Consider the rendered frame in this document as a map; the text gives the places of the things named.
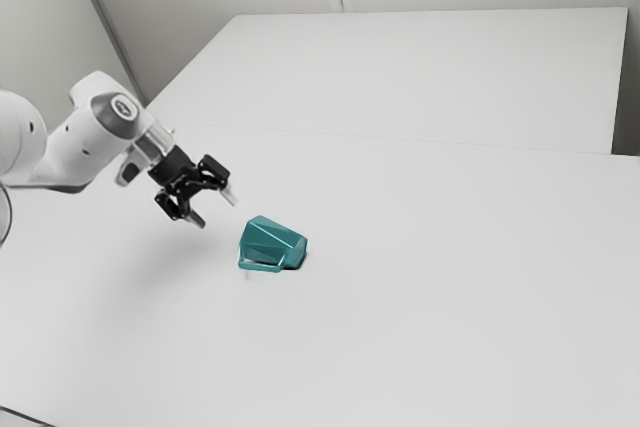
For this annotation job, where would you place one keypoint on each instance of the teal faceted mug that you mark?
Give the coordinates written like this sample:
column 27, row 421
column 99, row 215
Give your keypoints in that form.
column 272, row 246

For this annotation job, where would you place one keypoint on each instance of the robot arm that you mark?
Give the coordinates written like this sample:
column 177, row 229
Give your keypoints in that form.
column 75, row 144

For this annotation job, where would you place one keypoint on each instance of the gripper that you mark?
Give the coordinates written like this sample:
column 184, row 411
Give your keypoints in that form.
column 171, row 170

